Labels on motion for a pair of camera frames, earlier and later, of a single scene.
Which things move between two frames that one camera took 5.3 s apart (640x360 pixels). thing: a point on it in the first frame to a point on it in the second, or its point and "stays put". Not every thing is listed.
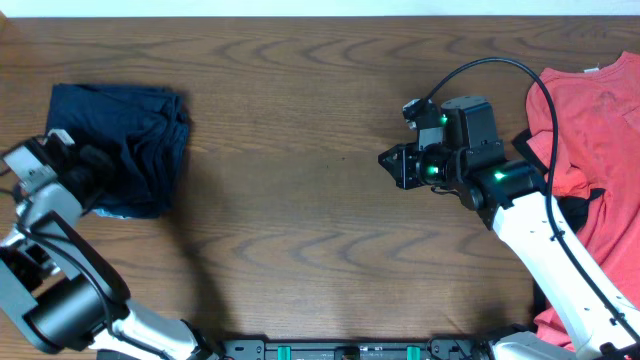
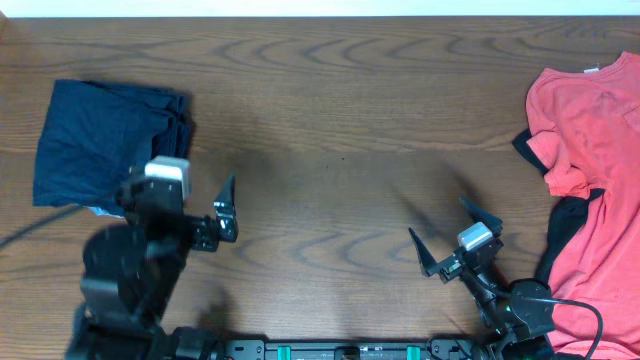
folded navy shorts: [120, 212] stays put
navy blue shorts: [144, 132] stays put
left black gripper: [73, 163] to [215, 232]
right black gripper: [407, 166] to [460, 260]
